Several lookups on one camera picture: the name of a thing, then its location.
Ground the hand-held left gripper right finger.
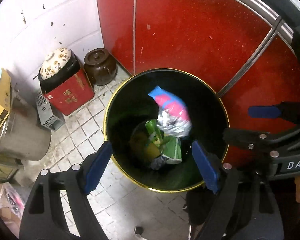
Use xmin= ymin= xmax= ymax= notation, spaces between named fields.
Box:
xmin=191 ymin=140 xmax=284 ymax=240

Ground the grey plastic basket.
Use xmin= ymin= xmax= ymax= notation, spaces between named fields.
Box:
xmin=36 ymin=91 xmax=66 ymax=132

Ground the crushed green and red carton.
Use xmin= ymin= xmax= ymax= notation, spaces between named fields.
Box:
xmin=145 ymin=119 xmax=171 ymax=148

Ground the red tin box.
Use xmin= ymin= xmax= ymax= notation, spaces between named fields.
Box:
xmin=43 ymin=67 xmax=96 ymax=116

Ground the black pot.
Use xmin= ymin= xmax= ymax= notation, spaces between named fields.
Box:
xmin=38 ymin=54 xmax=81 ymax=94

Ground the red cabinet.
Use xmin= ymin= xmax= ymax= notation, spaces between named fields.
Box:
xmin=95 ymin=0 xmax=300 ymax=168

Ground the steel pot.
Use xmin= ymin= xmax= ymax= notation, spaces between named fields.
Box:
xmin=0 ymin=102 xmax=52 ymax=162

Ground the brown ceramic jar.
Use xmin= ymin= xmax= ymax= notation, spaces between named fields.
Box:
xmin=84 ymin=48 xmax=118 ymax=86

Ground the green snack packet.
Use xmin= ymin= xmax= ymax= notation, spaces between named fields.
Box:
xmin=164 ymin=136 xmax=182 ymax=165

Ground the clear plastic bag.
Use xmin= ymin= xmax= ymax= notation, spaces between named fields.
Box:
xmin=0 ymin=182 xmax=26 ymax=230

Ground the yellow cardboard box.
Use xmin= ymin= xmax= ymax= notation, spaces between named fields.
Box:
xmin=0 ymin=68 xmax=13 ymax=141

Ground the large printed paper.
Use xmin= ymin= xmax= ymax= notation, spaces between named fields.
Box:
xmin=149 ymin=155 xmax=168 ymax=170

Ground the black bin with gold rim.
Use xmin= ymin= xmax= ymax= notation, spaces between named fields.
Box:
xmin=103 ymin=67 xmax=230 ymax=193

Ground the yellow sponge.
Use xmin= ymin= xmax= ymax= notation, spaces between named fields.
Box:
xmin=129 ymin=129 xmax=165 ymax=158

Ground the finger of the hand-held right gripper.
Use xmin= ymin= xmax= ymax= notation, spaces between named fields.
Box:
xmin=222 ymin=124 xmax=300 ymax=155
xmin=248 ymin=101 xmax=300 ymax=125

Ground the floral ceramic lid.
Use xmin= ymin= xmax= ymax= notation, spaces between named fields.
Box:
xmin=40 ymin=48 xmax=73 ymax=81

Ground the pink plastic snack packet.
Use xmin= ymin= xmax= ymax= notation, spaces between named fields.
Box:
xmin=148 ymin=85 xmax=192 ymax=138

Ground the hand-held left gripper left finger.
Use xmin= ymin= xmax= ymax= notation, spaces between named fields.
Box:
xmin=19 ymin=141 xmax=112 ymax=240

